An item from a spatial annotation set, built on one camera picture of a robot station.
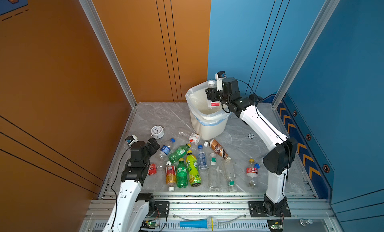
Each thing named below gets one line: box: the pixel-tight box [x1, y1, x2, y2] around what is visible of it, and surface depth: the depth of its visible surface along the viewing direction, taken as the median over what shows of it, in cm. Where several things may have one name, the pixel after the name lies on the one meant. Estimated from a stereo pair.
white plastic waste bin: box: [185, 82, 231, 141], surface depth 87 cm
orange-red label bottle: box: [165, 165, 177, 192], surface depth 81 cm
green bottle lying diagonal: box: [168, 143, 192, 164], surface depth 89 cm
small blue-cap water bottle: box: [197, 145, 207, 172], surface depth 87 cm
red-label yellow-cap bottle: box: [246, 158, 259, 188], surface depth 82 cm
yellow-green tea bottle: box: [186, 150, 202, 188], surface depth 84 cm
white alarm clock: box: [150, 125, 165, 139], surface depth 101 cm
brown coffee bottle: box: [209, 139, 232, 161], surface depth 91 cm
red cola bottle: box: [147, 163, 158, 176], surface depth 84 cm
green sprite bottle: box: [176, 158, 188, 189], surface depth 82 cm
